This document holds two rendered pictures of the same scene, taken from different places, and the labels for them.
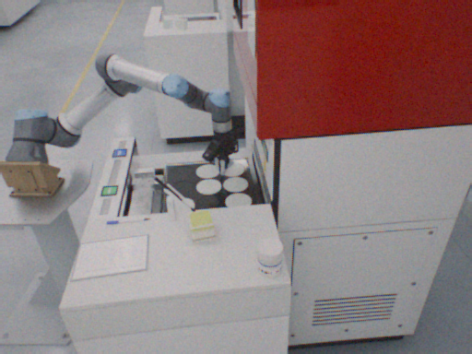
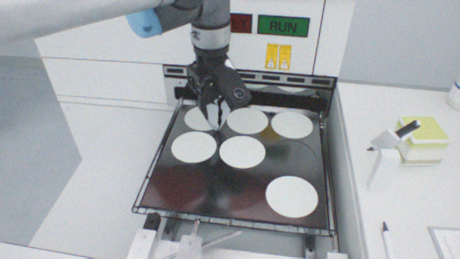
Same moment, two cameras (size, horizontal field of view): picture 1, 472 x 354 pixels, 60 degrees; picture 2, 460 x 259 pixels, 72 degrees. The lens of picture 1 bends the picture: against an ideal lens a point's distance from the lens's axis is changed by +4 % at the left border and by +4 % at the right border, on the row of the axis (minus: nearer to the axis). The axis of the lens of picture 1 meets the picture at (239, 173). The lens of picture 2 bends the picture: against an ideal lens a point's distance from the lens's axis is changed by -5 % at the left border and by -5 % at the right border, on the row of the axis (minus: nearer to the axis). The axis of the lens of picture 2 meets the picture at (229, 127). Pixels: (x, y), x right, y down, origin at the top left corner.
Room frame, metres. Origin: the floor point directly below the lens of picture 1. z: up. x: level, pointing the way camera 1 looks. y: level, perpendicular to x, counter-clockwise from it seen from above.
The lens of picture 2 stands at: (1.17, 0.64, 1.41)
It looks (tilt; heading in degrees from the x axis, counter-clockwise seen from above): 40 degrees down; 283
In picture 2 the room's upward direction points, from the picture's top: straight up
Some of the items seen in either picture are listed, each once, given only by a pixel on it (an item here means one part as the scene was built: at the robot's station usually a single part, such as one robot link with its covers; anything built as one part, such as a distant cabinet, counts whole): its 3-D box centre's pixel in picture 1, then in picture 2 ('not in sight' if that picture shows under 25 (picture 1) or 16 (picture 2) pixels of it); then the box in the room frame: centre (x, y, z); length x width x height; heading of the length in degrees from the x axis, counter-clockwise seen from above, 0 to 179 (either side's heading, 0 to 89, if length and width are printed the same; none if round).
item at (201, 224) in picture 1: (201, 226); (417, 140); (0.92, 0.13, 1.00); 0.07 x 0.07 x 0.07; 14
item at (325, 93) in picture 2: (260, 181); (245, 97); (1.29, -0.08, 0.89); 0.44 x 0.02 x 0.10; 5
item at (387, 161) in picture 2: (175, 202); (384, 153); (1.00, 0.21, 1.03); 0.06 x 0.04 x 0.13; 95
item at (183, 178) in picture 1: (208, 186); (242, 152); (1.26, 0.13, 0.90); 0.34 x 0.34 x 0.01; 5
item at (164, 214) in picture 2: (163, 191); (231, 222); (1.24, 0.31, 0.90); 0.38 x 0.01 x 0.01; 5
